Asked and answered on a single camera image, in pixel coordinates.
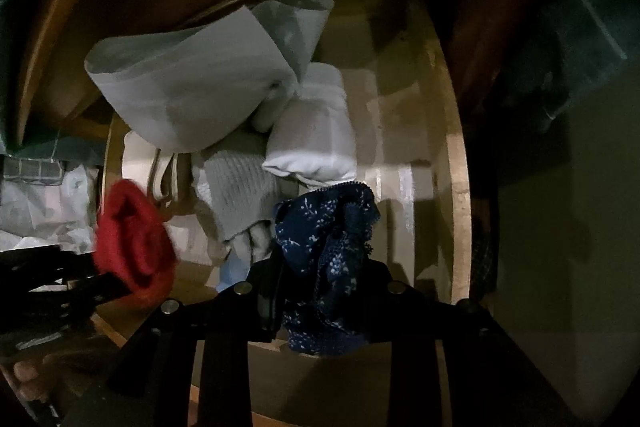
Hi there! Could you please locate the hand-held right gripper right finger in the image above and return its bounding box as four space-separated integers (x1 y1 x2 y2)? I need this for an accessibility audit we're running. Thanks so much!
360 257 576 427

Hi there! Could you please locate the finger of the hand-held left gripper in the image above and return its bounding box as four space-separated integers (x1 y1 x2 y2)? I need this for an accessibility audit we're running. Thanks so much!
0 244 103 280
25 274 136 315

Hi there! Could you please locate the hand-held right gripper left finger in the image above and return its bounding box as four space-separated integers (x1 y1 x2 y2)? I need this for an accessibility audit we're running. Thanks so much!
102 257 286 427

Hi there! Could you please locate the blue floral underwear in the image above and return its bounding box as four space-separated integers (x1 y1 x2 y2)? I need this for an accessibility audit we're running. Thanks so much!
272 183 382 356

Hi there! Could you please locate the red underwear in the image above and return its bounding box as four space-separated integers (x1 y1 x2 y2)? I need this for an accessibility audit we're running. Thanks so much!
94 179 177 312

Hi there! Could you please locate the wooden drawer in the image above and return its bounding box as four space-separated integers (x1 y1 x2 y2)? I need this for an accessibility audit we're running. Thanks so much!
92 0 473 427

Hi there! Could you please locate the grey ribbed knit cloth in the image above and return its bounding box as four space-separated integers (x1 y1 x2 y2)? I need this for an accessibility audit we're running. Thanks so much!
192 147 281 243

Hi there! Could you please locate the white towel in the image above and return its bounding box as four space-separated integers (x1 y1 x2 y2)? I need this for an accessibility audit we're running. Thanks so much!
262 62 358 188

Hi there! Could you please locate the cream underwear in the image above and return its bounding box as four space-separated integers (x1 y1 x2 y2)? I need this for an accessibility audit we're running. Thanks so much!
121 129 196 210

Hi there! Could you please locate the person's left hand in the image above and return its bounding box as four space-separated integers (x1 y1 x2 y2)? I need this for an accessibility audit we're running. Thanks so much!
7 352 66 408

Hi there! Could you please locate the light blue cloth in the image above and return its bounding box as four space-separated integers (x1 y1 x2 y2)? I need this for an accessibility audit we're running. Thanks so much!
217 252 253 293

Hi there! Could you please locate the white printed sheet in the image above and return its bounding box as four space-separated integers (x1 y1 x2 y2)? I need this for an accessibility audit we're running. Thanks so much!
0 167 101 253

